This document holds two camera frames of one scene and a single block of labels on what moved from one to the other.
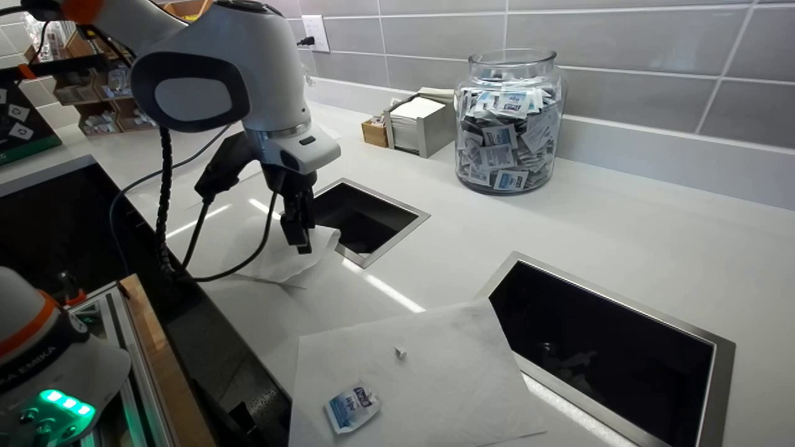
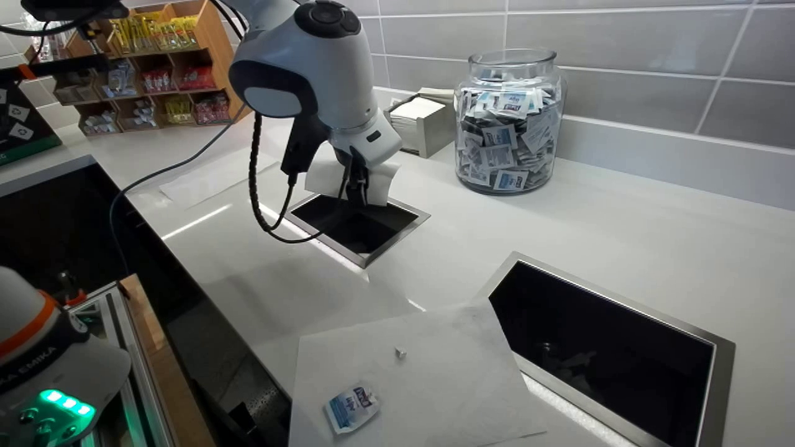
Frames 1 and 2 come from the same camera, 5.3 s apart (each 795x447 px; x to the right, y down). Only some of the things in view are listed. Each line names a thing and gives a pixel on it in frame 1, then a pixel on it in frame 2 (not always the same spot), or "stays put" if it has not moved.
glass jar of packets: (510, 123) stays put
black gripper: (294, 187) → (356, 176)
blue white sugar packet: (352, 409) stays put
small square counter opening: (366, 219) stays put
